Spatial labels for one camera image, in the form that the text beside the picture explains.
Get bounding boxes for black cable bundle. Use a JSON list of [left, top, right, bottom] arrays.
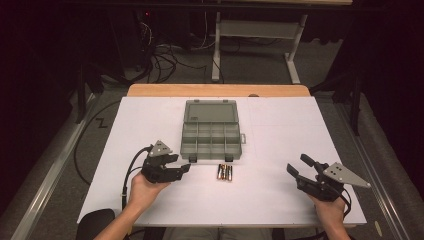
[[134, 19, 208, 85]]

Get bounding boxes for hand-held gripper black cable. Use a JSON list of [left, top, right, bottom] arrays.
[[120, 146, 154, 212], [339, 187, 353, 220]]

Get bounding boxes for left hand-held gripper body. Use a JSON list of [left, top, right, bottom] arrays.
[[141, 139, 183, 185]]

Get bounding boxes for black chair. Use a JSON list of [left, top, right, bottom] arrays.
[[75, 208, 116, 240]]

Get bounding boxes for left hand-held gripper black cable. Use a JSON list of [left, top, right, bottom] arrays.
[[120, 146, 154, 212]]

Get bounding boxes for right hand-held gripper black cable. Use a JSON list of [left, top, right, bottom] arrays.
[[339, 187, 353, 220]]

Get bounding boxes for person's right hand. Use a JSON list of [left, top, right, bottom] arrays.
[[307, 193, 348, 228]]

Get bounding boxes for aluminium floor rail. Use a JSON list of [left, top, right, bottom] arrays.
[[9, 93, 98, 240], [333, 99, 412, 240]]

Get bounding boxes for white metal desk frame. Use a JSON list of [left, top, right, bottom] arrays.
[[211, 11, 309, 85]]

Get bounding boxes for person's left hand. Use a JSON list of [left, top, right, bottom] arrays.
[[127, 172, 172, 214]]

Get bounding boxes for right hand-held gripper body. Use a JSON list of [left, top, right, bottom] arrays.
[[295, 161, 372, 203]]

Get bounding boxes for black metal stand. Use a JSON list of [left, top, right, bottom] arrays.
[[74, 62, 105, 125], [309, 70, 365, 136]]

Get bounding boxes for long black floor cable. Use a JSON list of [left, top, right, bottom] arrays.
[[73, 99, 123, 186]]

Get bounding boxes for grey translucent compartment box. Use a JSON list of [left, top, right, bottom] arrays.
[[179, 99, 247, 164]]

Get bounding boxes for person's grey trousers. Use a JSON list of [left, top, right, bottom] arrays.
[[162, 227, 274, 240]]

